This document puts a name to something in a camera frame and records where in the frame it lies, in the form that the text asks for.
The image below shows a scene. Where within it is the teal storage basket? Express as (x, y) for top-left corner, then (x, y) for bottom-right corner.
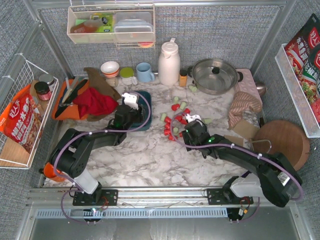
(128, 90), (152, 132)

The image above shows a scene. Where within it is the striped pink cloth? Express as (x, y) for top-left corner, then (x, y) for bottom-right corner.
(228, 91), (263, 130)

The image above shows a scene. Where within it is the brown cardboard square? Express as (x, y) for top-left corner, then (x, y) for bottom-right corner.
(224, 135), (244, 147)
(233, 119), (260, 140)

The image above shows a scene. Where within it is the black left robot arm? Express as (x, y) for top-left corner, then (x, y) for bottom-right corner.
(48, 104), (151, 195)

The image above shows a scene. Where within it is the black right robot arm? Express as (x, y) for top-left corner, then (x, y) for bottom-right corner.
(182, 119), (304, 208)

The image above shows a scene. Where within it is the red coffee capsule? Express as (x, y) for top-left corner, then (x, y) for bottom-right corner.
(180, 119), (188, 125)
(171, 103), (180, 112)
(183, 108), (191, 114)
(164, 116), (172, 125)
(168, 134), (177, 142)

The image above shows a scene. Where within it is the green coffee capsule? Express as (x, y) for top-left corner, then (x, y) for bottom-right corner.
(188, 85), (198, 93)
(160, 113), (167, 122)
(179, 101), (187, 111)

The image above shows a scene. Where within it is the red cloth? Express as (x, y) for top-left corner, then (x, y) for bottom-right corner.
(72, 87), (119, 118)

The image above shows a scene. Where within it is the green lid white cup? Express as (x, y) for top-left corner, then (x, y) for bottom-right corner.
(119, 67), (138, 86)

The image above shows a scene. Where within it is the light blue mug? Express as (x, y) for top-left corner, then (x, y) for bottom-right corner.
(136, 62), (155, 83)

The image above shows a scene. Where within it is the brown cloth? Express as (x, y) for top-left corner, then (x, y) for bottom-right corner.
(83, 67), (121, 122)

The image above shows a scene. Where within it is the white orange striped bowl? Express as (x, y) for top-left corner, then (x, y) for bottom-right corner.
(100, 61), (120, 78)

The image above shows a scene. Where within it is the orange tray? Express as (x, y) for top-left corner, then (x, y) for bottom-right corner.
(51, 78), (89, 121)

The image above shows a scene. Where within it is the black knife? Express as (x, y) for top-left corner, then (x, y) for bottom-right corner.
(63, 80), (86, 103)

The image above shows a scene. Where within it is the steel pot with lid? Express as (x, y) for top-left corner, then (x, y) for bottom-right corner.
(187, 58), (244, 96)

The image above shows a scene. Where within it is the orange spice bottle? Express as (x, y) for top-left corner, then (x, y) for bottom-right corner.
(179, 69), (188, 87)

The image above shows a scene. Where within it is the white thermos jug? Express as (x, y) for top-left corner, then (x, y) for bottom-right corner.
(158, 37), (181, 86)

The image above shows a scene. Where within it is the pink egg tray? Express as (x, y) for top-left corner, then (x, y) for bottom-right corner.
(235, 68), (262, 103)

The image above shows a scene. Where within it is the round wooden cutting board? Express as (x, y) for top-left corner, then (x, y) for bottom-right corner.
(253, 120), (310, 171)

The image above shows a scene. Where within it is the steel ladle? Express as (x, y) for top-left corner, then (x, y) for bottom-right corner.
(255, 81), (267, 97)

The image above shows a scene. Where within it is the dark lid jar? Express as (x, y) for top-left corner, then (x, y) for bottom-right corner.
(34, 81), (52, 101)

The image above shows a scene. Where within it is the clear plastic food container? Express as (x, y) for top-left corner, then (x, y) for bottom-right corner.
(113, 11), (154, 43)

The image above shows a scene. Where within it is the orange cup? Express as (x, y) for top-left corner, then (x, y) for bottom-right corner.
(43, 162), (65, 183)

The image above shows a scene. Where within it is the green snack packet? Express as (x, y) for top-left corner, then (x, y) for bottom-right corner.
(90, 12), (114, 33)

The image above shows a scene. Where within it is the orange seasoning bag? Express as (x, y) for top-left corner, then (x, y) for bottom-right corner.
(0, 84), (42, 154)

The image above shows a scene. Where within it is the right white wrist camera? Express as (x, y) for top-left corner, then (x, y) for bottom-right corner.
(185, 113), (201, 123)

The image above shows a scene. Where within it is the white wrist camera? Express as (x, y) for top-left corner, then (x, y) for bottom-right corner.
(121, 92), (139, 110)
(185, 113), (201, 123)

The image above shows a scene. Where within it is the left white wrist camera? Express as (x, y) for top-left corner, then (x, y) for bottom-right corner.
(121, 92), (139, 110)

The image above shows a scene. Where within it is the metal wire trivet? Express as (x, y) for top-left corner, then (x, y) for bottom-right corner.
(249, 139), (272, 153)

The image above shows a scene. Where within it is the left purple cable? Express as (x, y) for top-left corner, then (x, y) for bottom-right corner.
(53, 91), (152, 224)

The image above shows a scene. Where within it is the purple cable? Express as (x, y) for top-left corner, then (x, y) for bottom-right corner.
(170, 112), (306, 202)
(53, 91), (152, 224)

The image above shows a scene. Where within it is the white wall basket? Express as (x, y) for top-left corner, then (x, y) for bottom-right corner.
(67, 4), (156, 48)

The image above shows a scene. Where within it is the left white wire basket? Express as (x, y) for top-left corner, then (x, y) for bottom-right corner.
(0, 53), (60, 169)

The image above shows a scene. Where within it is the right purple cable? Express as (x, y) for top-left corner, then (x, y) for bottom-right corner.
(170, 112), (306, 202)

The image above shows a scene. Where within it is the aluminium front rail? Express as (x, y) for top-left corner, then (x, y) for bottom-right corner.
(24, 186), (305, 208)

